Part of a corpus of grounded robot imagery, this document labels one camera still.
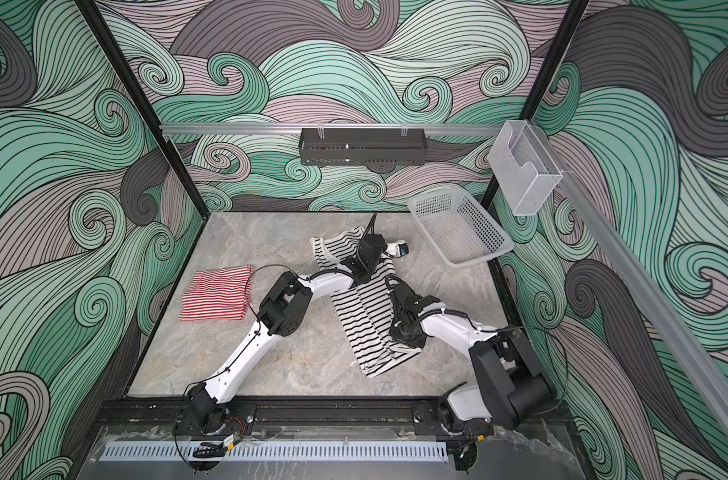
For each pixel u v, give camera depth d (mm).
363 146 967
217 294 923
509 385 419
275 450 697
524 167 782
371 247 829
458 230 1141
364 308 925
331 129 926
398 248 928
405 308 695
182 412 740
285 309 656
